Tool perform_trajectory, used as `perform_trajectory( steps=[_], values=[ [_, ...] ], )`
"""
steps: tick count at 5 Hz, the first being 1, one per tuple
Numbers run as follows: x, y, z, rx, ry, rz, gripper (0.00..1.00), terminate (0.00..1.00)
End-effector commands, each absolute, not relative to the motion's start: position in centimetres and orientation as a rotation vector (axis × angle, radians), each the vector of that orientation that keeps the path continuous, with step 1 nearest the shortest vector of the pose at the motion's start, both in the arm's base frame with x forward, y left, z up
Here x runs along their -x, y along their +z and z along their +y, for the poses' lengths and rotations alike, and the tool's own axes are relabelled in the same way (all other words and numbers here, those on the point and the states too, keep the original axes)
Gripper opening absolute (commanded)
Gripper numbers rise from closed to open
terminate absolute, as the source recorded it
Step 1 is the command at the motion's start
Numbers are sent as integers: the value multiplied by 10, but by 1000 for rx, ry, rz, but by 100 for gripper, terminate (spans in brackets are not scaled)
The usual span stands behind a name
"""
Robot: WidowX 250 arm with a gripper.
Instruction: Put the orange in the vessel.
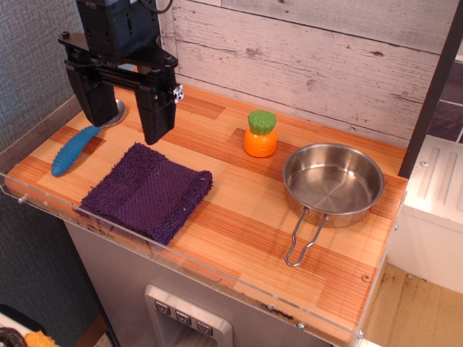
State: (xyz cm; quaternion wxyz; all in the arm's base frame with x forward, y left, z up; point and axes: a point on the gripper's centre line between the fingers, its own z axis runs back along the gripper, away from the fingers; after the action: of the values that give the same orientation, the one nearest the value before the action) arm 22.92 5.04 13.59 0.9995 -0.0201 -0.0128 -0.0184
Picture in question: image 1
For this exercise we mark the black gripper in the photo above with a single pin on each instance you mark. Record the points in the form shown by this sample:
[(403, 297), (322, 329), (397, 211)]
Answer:
[(124, 32)]

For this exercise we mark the orange toy carrot green top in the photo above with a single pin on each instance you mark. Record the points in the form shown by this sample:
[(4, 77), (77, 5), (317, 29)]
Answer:
[(260, 138)]

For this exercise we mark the stainless steel pot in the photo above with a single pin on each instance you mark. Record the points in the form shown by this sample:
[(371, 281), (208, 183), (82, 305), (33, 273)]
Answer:
[(329, 185)]

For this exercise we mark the purple folded towel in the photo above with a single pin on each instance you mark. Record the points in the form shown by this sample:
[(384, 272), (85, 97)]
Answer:
[(147, 193)]

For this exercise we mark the grey toy fridge cabinet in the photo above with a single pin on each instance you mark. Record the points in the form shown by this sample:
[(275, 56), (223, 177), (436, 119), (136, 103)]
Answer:
[(119, 277)]

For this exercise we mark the clear acrylic table guard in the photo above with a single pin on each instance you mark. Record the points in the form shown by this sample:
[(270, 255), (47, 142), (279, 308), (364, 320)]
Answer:
[(237, 238)]

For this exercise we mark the silver water dispenser panel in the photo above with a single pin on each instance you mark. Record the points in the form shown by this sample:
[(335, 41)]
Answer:
[(177, 322)]

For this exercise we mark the orange and brown object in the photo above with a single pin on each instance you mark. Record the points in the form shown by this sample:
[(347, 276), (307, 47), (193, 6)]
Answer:
[(13, 338)]

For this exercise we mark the white toy sink unit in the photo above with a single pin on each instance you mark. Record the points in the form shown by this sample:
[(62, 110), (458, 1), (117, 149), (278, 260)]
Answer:
[(427, 236)]

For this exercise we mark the blue handled metal spoon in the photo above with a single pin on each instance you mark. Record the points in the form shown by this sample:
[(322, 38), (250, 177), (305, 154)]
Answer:
[(70, 152)]

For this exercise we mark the dark right post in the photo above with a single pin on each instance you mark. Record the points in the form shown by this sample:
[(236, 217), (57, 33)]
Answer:
[(440, 76)]

